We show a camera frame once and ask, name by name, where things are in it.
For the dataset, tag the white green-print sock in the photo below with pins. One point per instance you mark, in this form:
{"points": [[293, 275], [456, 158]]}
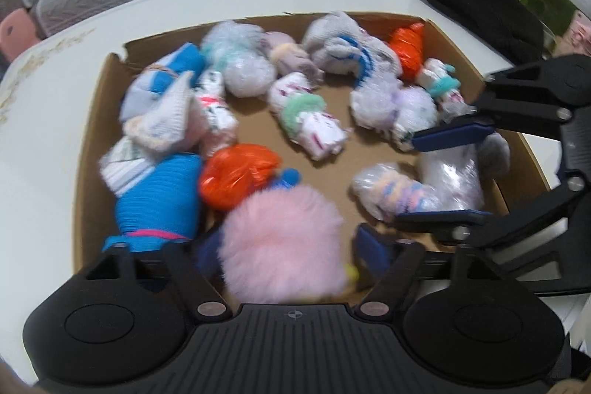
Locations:
{"points": [[124, 163]]}

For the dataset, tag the black knit cloth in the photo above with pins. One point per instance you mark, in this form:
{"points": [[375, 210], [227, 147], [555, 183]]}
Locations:
{"points": [[485, 15]]}

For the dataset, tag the orange sock bundle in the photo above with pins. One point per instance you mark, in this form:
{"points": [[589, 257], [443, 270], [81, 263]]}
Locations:
{"points": [[235, 174], [406, 48]]}

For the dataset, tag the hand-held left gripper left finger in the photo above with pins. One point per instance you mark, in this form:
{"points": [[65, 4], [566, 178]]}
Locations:
{"points": [[207, 255]]}

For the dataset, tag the white printed sock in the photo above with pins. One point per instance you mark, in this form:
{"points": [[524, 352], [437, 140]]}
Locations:
{"points": [[214, 112]]}

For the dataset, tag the pink packet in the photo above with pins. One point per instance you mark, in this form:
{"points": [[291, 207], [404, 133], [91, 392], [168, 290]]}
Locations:
{"points": [[581, 29]]}

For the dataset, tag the shallow brown cardboard box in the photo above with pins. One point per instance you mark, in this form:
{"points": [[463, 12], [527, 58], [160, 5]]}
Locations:
{"points": [[258, 131]]}

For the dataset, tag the blue white sock bundle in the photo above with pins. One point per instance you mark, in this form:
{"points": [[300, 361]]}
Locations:
{"points": [[157, 200]]}

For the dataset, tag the small blue white sock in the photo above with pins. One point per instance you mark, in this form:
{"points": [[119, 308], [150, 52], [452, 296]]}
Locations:
{"points": [[180, 61]]}

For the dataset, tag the pale purple yellow sock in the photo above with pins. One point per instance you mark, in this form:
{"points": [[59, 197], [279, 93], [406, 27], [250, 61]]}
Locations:
{"points": [[291, 54]]}

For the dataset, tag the grey blue-striped sock bundle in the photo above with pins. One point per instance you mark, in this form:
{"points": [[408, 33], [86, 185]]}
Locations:
{"points": [[337, 43]]}

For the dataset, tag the white knit sock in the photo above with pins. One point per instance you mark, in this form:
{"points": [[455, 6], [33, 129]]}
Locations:
{"points": [[166, 112]]}

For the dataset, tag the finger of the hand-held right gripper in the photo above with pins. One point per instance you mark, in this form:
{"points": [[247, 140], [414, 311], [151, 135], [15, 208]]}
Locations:
{"points": [[443, 219], [452, 133]]}

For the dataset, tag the white sock with green band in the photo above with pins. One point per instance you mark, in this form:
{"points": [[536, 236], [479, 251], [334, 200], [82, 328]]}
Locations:
{"points": [[304, 117]]}

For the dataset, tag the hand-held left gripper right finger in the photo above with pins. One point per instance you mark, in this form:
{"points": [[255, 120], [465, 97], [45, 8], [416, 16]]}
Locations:
{"points": [[376, 253]]}

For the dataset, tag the clear teal sock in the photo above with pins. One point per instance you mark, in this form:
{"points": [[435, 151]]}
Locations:
{"points": [[240, 57]]}

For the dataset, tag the pastel striped sock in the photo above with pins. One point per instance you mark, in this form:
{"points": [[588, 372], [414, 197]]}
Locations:
{"points": [[397, 191]]}

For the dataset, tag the clear white sock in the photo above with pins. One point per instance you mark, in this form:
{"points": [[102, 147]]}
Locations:
{"points": [[450, 177]]}

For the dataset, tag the white purple sock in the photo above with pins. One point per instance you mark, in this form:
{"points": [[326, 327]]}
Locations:
{"points": [[392, 108]]}

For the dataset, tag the white teal sock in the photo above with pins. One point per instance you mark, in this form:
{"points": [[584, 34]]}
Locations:
{"points": [[438, 87]]}

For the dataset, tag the pink plastic stool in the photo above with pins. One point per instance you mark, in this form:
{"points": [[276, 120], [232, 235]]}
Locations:
{"points": [[16, 34]]}

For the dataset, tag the pink fluffy sock bundle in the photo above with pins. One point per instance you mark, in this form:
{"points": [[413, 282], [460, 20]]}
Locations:
{"points": [[281, 241]]}

